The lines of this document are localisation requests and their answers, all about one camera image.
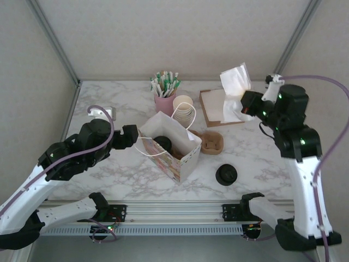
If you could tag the white paper napkin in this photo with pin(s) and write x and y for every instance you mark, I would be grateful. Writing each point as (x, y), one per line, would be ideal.
(234, 79)

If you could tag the white patterned paper bag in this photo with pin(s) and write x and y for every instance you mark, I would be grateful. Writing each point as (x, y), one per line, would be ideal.
(169, 169)

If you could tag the brown cardboard cup carrier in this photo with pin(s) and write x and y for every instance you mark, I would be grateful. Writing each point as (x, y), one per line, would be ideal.
(177, 155)

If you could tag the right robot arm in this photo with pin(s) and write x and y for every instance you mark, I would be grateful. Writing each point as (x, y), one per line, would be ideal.
(305, 191)

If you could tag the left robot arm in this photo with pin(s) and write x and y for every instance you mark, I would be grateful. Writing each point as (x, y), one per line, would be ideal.
(68, 211)

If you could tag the stack of white napkins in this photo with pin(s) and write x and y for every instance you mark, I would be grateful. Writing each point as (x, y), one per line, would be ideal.
(214, 105)

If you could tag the brown napkin tray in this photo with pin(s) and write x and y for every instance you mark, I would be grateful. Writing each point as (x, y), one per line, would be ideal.
(211, 124)

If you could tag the pink straw holder cup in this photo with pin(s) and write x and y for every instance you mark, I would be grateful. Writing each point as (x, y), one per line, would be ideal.
(163, 103)

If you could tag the stack of cardboard cup carriers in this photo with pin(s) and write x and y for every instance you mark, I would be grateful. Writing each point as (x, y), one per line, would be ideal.
(211, 143)

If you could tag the paper wrapped straw green end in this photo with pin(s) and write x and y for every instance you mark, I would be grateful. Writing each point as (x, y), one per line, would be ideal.
(170, 79)
(175, 79)
(166, 79)
(154, 84)
(177, 85)
(159, 80)

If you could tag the stack of white paper cups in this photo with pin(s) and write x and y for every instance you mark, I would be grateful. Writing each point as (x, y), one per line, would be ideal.
(182, 105)

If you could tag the black cup lid right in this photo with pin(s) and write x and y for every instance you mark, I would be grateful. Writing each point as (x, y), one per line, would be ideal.
(226, 174)

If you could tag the black mounting plate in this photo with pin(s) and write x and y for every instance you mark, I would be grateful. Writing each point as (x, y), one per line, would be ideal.
(117, 211)
(230, 213)

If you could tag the small controller board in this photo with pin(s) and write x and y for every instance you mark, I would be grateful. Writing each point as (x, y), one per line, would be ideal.
(102, 229)
(252, 228)

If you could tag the aluminium frame post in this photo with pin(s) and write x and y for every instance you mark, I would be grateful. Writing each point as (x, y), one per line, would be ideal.
(54, 43)
(293, 43)

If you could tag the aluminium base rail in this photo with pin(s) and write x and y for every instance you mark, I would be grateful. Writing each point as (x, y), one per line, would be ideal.
(174, 214)

